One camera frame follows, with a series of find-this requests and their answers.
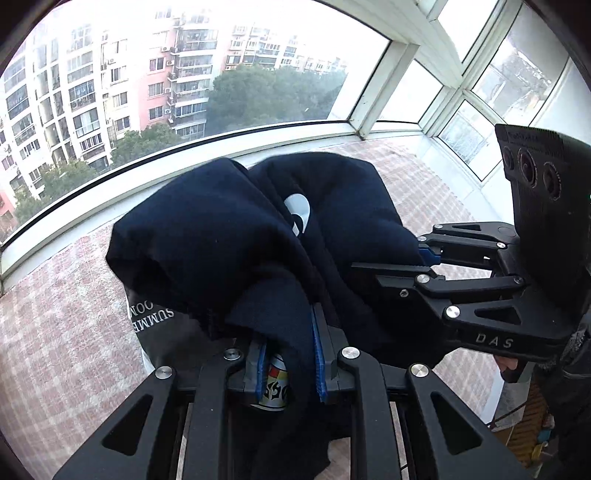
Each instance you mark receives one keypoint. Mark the white window frame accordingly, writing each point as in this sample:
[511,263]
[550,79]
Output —
[383,87]

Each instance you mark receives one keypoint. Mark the dark blue shirt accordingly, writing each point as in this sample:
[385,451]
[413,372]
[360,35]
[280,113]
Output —
[221,240]

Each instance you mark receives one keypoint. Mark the pink plaid blanket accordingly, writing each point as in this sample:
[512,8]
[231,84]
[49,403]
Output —
[55,323]

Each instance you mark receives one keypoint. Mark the person's right hand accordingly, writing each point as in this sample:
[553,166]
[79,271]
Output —
[510,369]

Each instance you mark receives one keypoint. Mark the dark grey folded shirt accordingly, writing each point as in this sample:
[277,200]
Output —
[157,332]

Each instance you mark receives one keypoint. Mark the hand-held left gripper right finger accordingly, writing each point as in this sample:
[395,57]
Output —
[318,355]

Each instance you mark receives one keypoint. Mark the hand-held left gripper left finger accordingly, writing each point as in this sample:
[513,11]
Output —
[262,369]

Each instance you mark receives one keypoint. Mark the apartment buildings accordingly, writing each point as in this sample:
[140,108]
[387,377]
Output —
[92,92]

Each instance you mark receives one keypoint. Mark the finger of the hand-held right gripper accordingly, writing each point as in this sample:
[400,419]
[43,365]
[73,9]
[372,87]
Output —
[461,286]
[466,240]

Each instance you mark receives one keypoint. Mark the white folded garment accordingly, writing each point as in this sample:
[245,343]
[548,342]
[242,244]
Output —
[147,362]

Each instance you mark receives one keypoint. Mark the green trees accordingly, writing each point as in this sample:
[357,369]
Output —
[268,92]

